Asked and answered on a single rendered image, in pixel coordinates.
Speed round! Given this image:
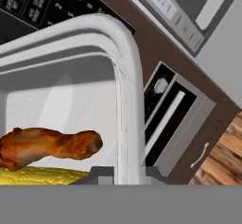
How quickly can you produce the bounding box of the yellow corn cob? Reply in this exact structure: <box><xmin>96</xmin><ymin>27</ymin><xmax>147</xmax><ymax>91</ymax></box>
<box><xmin>0</xmin><ymin>166</ymin><xmax>90</xmax><ymax>186</ymax></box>

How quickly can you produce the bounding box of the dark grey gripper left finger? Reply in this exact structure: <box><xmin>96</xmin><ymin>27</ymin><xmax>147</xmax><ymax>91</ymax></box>
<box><xmin>70</xmin><ymin>165</ymin><xmax>114</xmax><ymax>186</ymax></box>

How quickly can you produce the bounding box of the brown cupboard run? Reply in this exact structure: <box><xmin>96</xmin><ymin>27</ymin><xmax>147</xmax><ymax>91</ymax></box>
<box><xmin>78</xmin><ymin>0</ymin><xmax>242</xmax><ymax>186</ymax></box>

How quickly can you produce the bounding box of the brown chicken drumstick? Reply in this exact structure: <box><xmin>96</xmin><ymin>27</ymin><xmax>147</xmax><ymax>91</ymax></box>
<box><xmin>0</xmin><ymin>127</ymin><xmax>104</xmax><ymax>172</ymax></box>

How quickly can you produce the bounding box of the grey oven with round knob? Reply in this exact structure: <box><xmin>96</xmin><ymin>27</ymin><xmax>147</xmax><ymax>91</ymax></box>
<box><xmin>143</xmin><ymin>60</ymin><xmax>217</xmax><ymax>178</ymax></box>

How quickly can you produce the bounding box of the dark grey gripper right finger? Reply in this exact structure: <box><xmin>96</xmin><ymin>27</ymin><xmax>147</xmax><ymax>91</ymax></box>
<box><xmin>145</xmin><ymin>165</ymin><xmax>176</xmax><ymax>186</ymax></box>

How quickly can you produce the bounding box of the black microwave oven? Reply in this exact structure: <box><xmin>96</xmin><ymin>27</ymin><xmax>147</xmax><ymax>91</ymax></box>
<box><xmin>0</xmin><ymin>0</ymin><xmax>137</xmax><ymax>45</ymax></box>

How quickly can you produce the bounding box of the grey appliance with control panel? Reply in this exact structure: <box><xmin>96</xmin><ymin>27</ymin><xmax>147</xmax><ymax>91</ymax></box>
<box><xmin>125</xmin><ymin>0</ymin><xmax>242</xmax><ymax>59</ymax></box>

